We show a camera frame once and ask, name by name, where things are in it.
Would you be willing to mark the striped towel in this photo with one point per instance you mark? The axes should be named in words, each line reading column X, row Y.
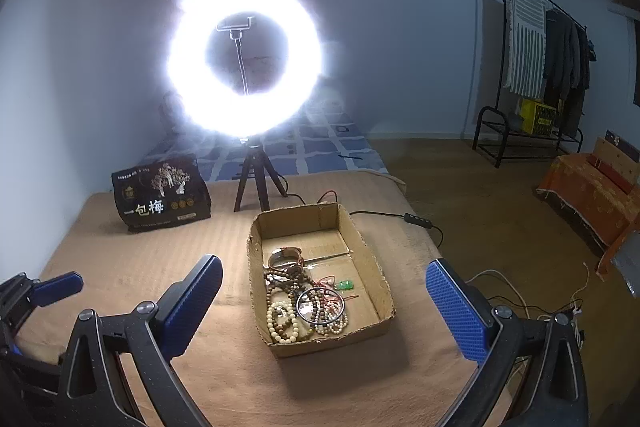
column 525, row 42

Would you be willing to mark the orange cloth covered furniture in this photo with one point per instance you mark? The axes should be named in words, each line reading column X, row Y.
column 585, row 197

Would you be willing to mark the yellow crate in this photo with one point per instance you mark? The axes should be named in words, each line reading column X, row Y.
column 537, row 119

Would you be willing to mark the phone holder on pole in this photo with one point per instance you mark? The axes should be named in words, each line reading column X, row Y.
column 235, row 24

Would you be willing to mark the dark hanging clothes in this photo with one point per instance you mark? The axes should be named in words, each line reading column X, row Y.
column 565, row 57

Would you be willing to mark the wrist watch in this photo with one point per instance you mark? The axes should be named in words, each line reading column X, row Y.
column 285, row 252

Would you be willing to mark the shallow cardboard box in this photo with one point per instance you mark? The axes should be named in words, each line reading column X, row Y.
column 325, row 237

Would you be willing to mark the upright cardboard box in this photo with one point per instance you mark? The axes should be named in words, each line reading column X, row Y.
column 617, row 157

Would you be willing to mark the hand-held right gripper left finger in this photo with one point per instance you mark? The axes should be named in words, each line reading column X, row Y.
column 195, row 302

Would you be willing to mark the black tripod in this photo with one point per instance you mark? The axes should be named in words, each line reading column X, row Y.
column 255, row 167

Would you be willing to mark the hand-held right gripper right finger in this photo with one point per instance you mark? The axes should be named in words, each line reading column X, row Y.
column 457, row 307

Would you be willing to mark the blue patterned mat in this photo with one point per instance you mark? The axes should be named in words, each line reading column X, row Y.
column 320, row 152

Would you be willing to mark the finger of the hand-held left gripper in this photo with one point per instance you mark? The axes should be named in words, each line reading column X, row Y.
column 15, row 352
column 57, row 287

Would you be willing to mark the grey sheet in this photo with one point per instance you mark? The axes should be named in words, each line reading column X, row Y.
column 627, row 262

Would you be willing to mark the black printed bag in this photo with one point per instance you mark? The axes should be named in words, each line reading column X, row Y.
column 160, row 197

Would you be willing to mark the thin metal bangle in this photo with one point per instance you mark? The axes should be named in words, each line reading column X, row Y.
column 296, row 306

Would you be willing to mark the black clothes rack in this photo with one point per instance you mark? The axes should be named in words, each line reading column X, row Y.
column 501, row 7

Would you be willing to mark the silver metal stick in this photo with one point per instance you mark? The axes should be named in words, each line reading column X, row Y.
column 325, row 258

